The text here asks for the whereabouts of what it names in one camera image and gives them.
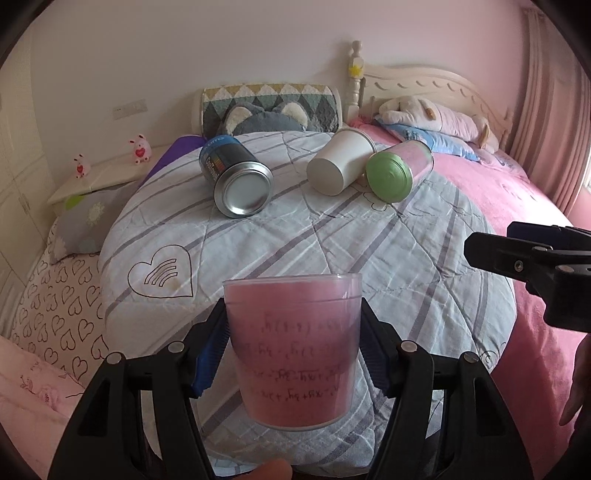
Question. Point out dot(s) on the blue metal can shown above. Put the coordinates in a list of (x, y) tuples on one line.
[(231, 170)]

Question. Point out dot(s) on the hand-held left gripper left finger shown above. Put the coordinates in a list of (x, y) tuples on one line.
[(210, 360)]

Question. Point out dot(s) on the purple cloth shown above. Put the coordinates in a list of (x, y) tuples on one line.
[(178, 152)]

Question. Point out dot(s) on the pink floral blanket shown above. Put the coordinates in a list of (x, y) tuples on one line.
[(32, 392)]

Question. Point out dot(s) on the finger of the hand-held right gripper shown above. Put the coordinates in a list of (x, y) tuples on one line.
[(508, 258), (545, 228)]

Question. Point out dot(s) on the white wall socket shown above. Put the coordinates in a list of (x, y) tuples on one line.
[(129, 110)]

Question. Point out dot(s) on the heart printed sheet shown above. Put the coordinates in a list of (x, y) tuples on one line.
[(60, 314)]

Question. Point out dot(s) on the clear cup with pink paper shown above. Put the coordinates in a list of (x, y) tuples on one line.
[(291, 350)]

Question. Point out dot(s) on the diamond patterned cushion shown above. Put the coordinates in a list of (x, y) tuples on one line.
[(318, 104)]

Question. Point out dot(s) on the pink bed sheet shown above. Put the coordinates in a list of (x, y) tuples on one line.
[(498, 194)]

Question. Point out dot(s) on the blue pillow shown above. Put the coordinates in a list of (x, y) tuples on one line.
[(443, 141)]

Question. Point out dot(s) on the cream wardrobe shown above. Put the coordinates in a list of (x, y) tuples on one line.
[(23, 194)]

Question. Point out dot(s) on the grey flower pillow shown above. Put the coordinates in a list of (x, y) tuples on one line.
[(87, 221)]

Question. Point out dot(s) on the person's right hand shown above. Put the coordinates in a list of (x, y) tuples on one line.
[(577, 383)]

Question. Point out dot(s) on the grey cat plush pillow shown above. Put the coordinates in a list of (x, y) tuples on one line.
[(263, 120)]

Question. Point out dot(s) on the large pink bunny figurine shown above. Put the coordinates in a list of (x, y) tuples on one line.
[(140, 150)]

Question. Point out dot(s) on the cream bedpost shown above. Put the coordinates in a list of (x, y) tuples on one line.
[(354, 87)]

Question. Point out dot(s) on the grey striped quilt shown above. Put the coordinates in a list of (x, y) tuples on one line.
[(323, 244)]

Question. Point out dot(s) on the cream nightstand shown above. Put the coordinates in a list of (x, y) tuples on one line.
[(111, 177)]

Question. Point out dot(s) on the person's left hand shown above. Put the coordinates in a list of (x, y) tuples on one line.
[(272, 470)]

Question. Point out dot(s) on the pink cup with green lid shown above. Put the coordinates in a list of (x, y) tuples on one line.
[(397, 170)]

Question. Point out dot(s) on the white and pink plush toy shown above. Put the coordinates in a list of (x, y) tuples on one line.
[(443, 120)]

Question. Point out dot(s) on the pink curtain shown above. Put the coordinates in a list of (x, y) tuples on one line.
[(549, 115)]

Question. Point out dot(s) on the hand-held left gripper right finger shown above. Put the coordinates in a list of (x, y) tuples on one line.
[(371, 364)]

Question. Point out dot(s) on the cream bed headboard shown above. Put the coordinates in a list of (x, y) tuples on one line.
[(438, 87)]

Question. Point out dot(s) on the white paper cup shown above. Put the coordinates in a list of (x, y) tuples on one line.
[(339, 157)]

